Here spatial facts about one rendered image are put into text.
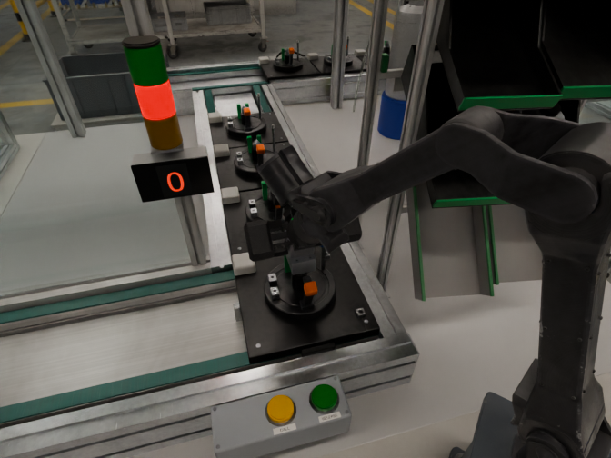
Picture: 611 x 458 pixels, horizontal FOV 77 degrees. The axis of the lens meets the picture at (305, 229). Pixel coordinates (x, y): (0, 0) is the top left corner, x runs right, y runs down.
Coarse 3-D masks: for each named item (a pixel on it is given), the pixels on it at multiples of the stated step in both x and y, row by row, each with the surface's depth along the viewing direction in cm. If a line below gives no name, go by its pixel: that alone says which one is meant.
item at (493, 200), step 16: (432, 64) 70; (432, 80) 73; (432, 96) 71; (448, 96) 71; (432, 112) 69; (448, 112) 69; (432, 128) 68; (448, 176) 64; (464, 176) 64; (432, 192) 61; (448, 192) 62; (464, 192) 62; (480, 192) 63
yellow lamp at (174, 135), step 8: (144, 120) 59; (152, 120) 58; (160, 120) 58; (168, 120) 58; (176, 120) 60; (152, 128) 58; (160, 128) 58; (168, 128) 59; (176, 128) 60; (152, 136) 60; (160, 136) 59; (168, 136) 60; (176, 136) 61; (152, 144) 61; (160, 144) 60; (168, 144) 60; (176, 144) 61
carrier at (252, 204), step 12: (228, 192) 99; (240, 192) 103; (252, 192) 103; (264, 192) 95; (228, 204) 98; (240, 204) 98; (252, 204) 93; (264, 204) 95; (228, 216) 95; (240, 216) 95; (252, 216) 91; (264, 216) 91; (228, 228) 91; (240, 228) 91; (240, 240) 88; (240, 252) 85
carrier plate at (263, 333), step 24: (264, 264) 82; (336, 264) 82; (240, 288) 77; (336, 288) 77; (360, 288) 77; (264, 312) 73; (336, 312) 73; (264, 336) 69; (288, 336) 69; (312, 336) 69; (336, 336) 69; (360, 336) 70; (264, 360) 67
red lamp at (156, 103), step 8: (168, 80) 57; (136, 88) 55; (144, 88) 54; (152, 88) 55; (160, 88) 55; (168, 88) 56; (144, 96) 55; (152, 96) 55; (160, 96) 56; (168, 96) 57; (144, 104) 56; (152, 104) 56; (160, 104) 56; (168, 104) 57; (144, 112) 57; (152, 112) 57; (160, 112) 57; (168, 112) 58
